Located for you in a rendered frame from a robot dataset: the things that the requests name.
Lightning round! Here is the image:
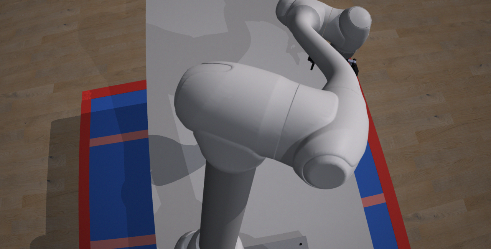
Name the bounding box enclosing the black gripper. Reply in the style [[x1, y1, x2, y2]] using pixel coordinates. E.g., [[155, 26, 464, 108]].
[[308, 57, 359, 76]]

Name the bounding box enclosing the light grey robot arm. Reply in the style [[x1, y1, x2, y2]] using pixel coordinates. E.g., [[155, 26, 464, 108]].
[[174, 0, 372, 249]]

